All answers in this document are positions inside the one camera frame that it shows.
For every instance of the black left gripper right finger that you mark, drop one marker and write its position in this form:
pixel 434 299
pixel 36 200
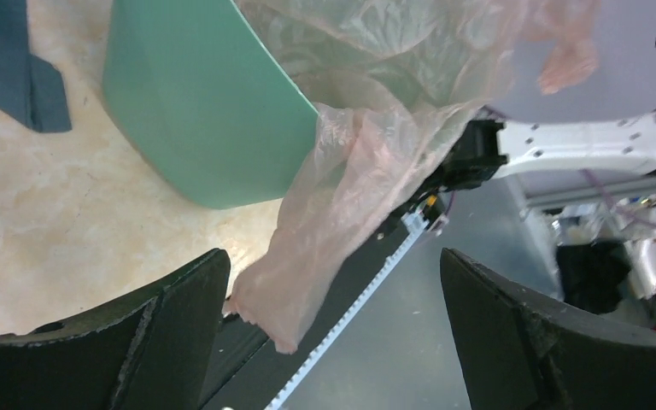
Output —
pixel 521 349

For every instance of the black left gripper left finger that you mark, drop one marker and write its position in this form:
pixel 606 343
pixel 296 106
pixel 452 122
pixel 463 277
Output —
pixel 148 349

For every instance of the green plastic trash bin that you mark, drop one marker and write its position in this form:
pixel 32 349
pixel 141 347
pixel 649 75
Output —
pixel 203 101

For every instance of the pink plastic trash bag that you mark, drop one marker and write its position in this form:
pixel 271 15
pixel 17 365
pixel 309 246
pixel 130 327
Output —
pixel 394 83

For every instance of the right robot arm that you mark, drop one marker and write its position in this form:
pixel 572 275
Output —
pixel 494 146

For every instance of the dark teal shirt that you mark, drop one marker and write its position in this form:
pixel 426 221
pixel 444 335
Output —
pixel 31 89

